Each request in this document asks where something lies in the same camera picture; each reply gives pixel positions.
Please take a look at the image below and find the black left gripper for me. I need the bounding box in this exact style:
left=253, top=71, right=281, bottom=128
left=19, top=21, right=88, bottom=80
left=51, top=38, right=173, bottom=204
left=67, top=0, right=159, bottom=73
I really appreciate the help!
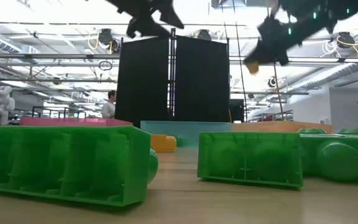
left=106, top=0, right=185, bottom=40

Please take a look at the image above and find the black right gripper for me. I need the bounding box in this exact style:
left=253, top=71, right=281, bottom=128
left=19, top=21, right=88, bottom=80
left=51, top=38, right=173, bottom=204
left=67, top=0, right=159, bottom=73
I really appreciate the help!
left=243, top=0, right=336, bottom=67

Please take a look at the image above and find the short green block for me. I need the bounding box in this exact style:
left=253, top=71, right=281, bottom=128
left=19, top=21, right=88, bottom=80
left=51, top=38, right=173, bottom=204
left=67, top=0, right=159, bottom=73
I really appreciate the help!
left=296, top=127, right=358, bottom=136
left=196, top=131, right=304, bottom=189

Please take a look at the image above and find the small green two-stud block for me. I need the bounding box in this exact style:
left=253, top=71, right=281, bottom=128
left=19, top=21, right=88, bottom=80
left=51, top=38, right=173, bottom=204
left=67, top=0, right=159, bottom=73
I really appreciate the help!
left=175, top=135, right=191, bottom=147

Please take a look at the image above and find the small yellow one-stud block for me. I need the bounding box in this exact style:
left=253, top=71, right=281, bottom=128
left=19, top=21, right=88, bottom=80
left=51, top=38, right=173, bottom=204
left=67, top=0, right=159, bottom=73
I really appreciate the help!
left=150, top=133, right=178, bottom=154

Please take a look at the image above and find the long green four-stud block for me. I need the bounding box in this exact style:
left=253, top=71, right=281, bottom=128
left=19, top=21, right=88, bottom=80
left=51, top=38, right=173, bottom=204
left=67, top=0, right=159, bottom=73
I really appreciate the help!
left=300, top=133, right=358, bottom=184
left=0, top=125, right=159, bottom=207

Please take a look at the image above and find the black screen stand pole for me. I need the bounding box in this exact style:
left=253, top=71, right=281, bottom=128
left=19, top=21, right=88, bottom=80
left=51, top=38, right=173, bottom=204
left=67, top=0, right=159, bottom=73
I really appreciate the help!
left=170, top=27, right=177, bottom=121

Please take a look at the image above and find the black screen panel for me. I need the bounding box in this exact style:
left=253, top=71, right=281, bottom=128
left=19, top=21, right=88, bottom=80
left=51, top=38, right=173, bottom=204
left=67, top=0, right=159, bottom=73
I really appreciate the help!
left=115, top=34, right=171, bottom=127
left=173, top=34, right=231, bottom=123

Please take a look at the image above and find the black background panel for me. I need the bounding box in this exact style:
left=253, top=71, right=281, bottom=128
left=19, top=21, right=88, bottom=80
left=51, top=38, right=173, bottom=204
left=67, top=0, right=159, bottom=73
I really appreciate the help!
left=228, top=98, right=245, bottom=123

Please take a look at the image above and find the orange plastic bin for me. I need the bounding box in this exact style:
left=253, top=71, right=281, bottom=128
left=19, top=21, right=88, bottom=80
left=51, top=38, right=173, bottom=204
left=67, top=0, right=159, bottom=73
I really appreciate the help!
left=230, top=120, right=334, bottom=134

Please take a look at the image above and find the person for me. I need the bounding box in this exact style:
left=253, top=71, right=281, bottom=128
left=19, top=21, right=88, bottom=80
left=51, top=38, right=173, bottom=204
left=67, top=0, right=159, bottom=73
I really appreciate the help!
left=101, top=90, right=117, bottom=119

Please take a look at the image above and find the teal plastic bin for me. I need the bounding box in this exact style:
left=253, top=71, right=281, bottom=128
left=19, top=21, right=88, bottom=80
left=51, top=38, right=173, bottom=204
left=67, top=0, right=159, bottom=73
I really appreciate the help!
left=140, top=120, right=232, bottom=147

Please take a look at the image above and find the pink plastic bin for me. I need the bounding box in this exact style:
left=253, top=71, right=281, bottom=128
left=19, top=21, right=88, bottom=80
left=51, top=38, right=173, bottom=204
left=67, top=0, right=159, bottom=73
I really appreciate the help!
left=19, top=117, right=134, bottom=128

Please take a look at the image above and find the black metal railing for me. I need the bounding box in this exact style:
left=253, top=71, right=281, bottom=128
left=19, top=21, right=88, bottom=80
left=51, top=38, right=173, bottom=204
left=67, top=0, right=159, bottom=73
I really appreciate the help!
left=31, top=105, right=88, bottom=119

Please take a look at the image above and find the white humanoid robot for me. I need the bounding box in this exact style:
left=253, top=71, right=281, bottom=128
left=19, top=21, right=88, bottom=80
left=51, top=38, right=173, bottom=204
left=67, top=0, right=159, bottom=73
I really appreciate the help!
left=0, top=86, right=16, bottom=126

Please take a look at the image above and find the black hanging cable loop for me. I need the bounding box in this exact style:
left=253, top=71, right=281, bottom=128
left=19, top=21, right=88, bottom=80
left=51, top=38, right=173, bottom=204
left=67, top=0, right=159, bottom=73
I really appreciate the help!
left=98, top=60, right=114, bottom=72

